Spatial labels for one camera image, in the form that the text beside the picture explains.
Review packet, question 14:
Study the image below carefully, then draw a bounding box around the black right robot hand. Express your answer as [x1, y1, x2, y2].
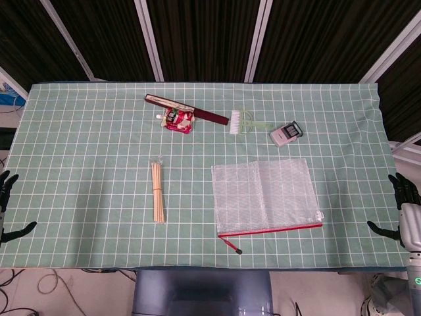
[367, 172, 421, 253]

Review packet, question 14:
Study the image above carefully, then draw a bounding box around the green checked tablecloth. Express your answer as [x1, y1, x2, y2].
[0, 81, 414, 274]

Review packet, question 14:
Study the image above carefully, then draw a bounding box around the bundle of wooden sticks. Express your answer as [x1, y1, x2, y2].
[150, 157, 167, 225]

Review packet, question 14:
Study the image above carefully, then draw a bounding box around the white frame post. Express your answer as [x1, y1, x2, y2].
[243, 0, 274, 83]
[358, 14, 421, 84]
[39, 0, 107, 82]
[134, 0, 164, 82]

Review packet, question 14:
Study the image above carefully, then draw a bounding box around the white frame rail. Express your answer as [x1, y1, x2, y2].
[389, 134, 421, 162]

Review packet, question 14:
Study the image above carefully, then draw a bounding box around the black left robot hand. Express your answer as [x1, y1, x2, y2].
[0, 170, 37, 246]

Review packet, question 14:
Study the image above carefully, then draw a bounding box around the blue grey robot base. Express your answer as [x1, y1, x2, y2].
[132, 269, 274, 316]

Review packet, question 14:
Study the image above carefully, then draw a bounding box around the green white-bristle brush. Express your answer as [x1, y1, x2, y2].
[229, 110, 274, 136]

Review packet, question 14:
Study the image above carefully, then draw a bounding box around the clear zip pouch red edge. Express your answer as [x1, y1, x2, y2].
[210, 157, 326, 255]

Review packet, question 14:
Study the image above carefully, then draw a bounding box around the blue white poster board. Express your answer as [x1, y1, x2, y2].
[0, 65, 30, 106]

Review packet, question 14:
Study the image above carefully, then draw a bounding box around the white date stamp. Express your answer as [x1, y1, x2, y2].
[269, 120, 304, 148]

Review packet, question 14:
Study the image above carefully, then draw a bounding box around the red snack pouch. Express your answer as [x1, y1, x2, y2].
[155, 107, 195, 134]

